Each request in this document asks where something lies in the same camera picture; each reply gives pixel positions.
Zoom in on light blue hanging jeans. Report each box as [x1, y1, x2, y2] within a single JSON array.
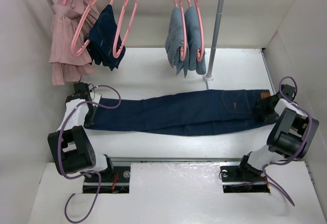
[[184, 6, 206, 75], [165, 7, 189, 77]]

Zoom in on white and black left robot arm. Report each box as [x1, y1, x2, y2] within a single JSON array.
[[48, 82, 114, 182]]

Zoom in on pink hanger light jeans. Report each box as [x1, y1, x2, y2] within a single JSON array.
[[187, 0, 204, 62], [173, 0, 187, 61]]

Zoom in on pink hanger left light jeans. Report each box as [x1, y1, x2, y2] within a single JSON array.
[[173, 0, 187, 61]]

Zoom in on pink ruffled dress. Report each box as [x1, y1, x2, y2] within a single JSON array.
[[49, 0, 95, 86]]

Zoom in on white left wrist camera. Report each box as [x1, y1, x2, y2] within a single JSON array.
[[91, 92, 102, 104]]

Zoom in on dark blue hanging jeans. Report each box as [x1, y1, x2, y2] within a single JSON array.
[[84, 5, 126, 70]]

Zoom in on pink hanger with dark jeans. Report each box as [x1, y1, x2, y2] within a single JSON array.
[[71, 0, 114, 57]]

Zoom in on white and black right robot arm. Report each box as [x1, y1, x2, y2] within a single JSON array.
[[236, 84, 319, 180]]

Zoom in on light blue hanging jeans right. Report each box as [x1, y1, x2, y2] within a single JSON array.
[[184, 6, 206, 75]]

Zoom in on empty pink hanger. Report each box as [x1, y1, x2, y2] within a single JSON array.
[[111, 0, 141, 58]]

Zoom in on dark blue trousers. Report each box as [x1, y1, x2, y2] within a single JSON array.
[[88, 90, 270, 136]]

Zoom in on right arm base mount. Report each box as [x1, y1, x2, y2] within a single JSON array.
[[219, 163, 270, 193]]

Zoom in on pink hanger right light jeans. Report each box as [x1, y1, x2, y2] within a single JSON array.
[[187, 0, 204, 62]]

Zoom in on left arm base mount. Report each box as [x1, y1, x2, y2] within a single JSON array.
[[82, 165, 131, 194]]

